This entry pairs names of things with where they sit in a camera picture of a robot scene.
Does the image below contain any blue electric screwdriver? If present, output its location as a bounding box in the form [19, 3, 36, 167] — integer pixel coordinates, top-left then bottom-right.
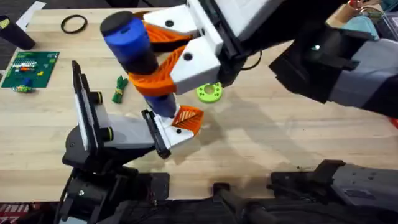
[99, 11, 180, 119]

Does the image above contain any green toy vegetable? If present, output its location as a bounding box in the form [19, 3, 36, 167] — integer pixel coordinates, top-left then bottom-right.
[111, 75, 129, 105]

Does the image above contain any green disc with holes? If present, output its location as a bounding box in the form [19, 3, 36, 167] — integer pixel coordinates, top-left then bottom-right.
[195, 82, 224, 104]

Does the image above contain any black upright wrist plate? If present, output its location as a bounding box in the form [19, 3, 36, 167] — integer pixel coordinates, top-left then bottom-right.
[72, 60, 102, 152]

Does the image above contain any green board with toy blocks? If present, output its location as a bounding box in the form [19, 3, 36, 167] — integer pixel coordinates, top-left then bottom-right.
[1, 51, 60, 90]

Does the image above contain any loose toy block cluster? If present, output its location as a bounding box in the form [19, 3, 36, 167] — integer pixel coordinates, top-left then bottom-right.
[12, 77, 34, 93]

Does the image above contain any teal cloth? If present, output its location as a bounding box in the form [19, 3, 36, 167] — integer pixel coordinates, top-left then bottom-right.
[341, 15, 381, 41]

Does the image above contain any white paper sheet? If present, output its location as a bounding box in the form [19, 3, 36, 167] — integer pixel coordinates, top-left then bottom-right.
[15, 1, 47, 31]

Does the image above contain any black cup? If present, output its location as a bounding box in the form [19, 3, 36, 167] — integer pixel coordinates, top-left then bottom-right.
[0, 15, 36, 51]

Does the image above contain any black cable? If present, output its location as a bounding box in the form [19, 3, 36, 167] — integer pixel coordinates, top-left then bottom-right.
[240, 49, 263, 71]

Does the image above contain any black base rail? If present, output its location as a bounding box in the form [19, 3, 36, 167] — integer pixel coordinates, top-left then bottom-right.
[118, 182, 398, 224]

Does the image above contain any black rubber ring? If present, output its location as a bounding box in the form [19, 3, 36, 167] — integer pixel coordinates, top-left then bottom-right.
[60, 14, 88, 35]

